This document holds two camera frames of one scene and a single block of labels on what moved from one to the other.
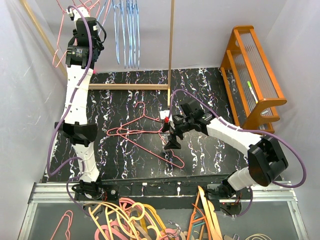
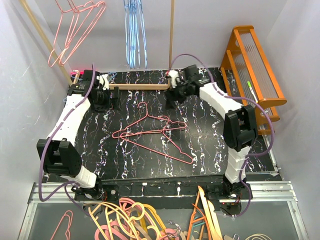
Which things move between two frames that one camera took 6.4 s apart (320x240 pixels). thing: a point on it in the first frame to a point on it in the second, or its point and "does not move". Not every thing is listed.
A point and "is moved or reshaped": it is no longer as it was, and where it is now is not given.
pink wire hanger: x=148 y=150 to x=152 y=132
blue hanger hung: x=134 y=36 to x=142 y=47
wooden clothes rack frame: x=112 y=86 does not move
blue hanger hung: x=131 y=61 to x=138 y=35
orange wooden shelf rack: x=250 y=84 does not move
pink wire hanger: x=132 y=120 is moved or reshaped
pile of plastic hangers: x=126 y=219 does not move
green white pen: x=252 y=92 does not move
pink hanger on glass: x=69 y=227 does not move
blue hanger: x=118 y=6 to x=130 y=32
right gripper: x=172 y=143 to x=172 y=96
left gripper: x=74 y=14 to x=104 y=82
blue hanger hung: x=123 y=31 to x=132 y=32
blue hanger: x=99 y=16 to x=129 y=12
